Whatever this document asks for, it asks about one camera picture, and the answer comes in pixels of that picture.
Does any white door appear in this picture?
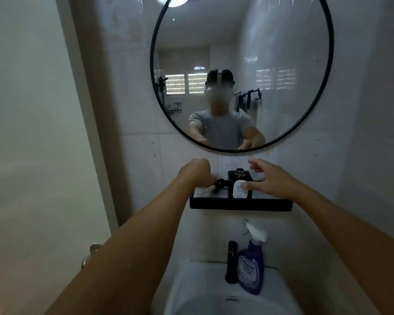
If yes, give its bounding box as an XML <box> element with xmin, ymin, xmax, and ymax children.
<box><xmin>0</xmin><ymin>0</ymin><xmax>119</xmax><ymax>315</ymax></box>

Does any person's left hand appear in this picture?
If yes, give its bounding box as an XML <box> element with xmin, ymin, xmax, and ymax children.
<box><xmin>178</xmin><ymin>158</ymin><xmax>215</xmax><ymax>187</ymax></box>

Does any white sink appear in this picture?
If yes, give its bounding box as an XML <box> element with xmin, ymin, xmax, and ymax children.
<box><xmin>164</xmin><ymin>260</ymin><xmax>305</xmax><ymax>315</ymax></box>

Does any person's right hand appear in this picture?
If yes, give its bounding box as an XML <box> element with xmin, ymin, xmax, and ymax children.
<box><xmin>241</xmin><ymin>159</ymin><xmax>304</xmax><ymax>202</ymax></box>

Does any black faucet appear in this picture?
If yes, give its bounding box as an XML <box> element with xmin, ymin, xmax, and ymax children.
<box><xmin>225</xmin><ymin>240</ymin><xmax>239</xmax><ymax>285</ymax></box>

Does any black wall shelf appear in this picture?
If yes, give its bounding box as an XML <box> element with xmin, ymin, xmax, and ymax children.
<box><xmin>189</xmin><ymin>186</ymin><xmax>293</xmax><ymax>212</ymax></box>

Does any round black-framed mirror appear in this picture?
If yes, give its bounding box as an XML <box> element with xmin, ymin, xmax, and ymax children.
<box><xmin>150</xmin><ymin>0</ymin><xmax>335</xmax><ymax>153</ymax></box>

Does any black bottle with white label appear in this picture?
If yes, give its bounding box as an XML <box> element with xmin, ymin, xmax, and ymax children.
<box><xmin>227</xmin><ymin>167</ymin><xmax>266</xmax><ymax>200</ymax></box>

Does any blue spray bottle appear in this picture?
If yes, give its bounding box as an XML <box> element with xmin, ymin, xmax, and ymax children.
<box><xmin>237</xmin><ymin>219</ymin><xmax>269</xmax><ymax>296</ymax></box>

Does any person's left forearm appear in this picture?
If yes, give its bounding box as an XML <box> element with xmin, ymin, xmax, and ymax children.
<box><xmin>43</xmin><ymin>175</ymin><xmax>199</xmax><ymax>315</ymax></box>

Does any person's right forearm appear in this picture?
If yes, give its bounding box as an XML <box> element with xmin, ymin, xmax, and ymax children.
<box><xmin>290</xmin><ymin>183</ymin><xmax>394</xmax><ymax>315</ymax></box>

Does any silver door handle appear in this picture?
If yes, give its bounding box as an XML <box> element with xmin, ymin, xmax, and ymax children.
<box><xmin>80</xmin><ymin>243</ymin><xmax>103</xmax><ymax>270</ymax></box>

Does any black pump dispenser head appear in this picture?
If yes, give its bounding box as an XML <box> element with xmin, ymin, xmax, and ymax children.
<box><xmin>208</xmin><ymin>178</ymin><xmax>230</xmax><ymax>194</ymax></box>

